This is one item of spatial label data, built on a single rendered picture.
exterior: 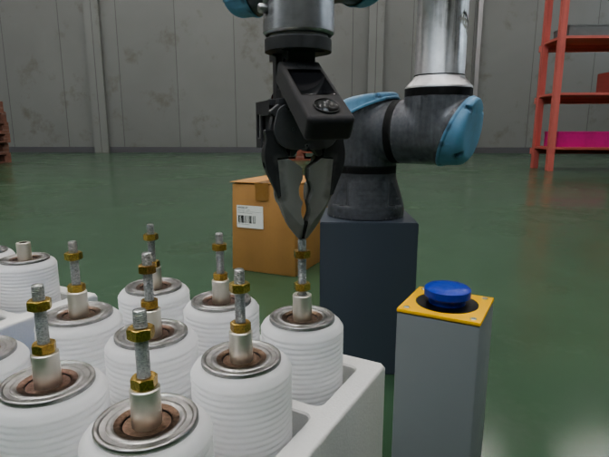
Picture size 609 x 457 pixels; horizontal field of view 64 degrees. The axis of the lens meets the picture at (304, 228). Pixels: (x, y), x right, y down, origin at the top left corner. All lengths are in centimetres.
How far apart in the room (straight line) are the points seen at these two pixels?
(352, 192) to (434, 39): 30
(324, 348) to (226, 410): 14
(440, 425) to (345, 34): 1026
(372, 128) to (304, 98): 45
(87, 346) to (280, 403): 24
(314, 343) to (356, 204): 43
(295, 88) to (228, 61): 1020
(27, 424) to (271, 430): 20
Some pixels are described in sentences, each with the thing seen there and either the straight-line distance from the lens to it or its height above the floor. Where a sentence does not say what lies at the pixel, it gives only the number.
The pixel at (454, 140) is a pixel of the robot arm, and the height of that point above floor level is 45.
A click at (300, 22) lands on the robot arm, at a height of 57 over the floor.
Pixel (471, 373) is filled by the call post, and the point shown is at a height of 27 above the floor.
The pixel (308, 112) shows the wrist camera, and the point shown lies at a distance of 45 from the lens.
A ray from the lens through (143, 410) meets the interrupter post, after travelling 39.
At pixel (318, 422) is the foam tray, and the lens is 52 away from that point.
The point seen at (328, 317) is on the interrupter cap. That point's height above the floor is 25.
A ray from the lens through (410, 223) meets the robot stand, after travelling 91.
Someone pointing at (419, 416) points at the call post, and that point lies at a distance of 47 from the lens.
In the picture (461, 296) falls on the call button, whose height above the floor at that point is 33.
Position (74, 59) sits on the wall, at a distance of 1170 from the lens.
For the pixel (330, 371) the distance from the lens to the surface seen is 57.
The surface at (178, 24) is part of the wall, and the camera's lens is 1103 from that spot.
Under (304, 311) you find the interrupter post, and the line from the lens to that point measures 56.
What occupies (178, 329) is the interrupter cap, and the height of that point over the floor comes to 25.
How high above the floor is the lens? 46
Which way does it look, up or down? 11 degrees down
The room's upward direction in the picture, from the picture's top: straight up
